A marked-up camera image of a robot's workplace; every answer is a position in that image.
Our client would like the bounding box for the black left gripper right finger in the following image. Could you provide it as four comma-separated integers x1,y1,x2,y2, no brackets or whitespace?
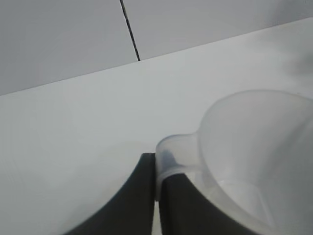
158,171,233,235

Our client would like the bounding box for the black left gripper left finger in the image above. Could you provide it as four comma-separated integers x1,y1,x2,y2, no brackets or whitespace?
62,152,157,235

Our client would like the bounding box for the translucent plastic measuring cup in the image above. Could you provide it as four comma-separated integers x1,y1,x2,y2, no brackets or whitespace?
155,89,313,235

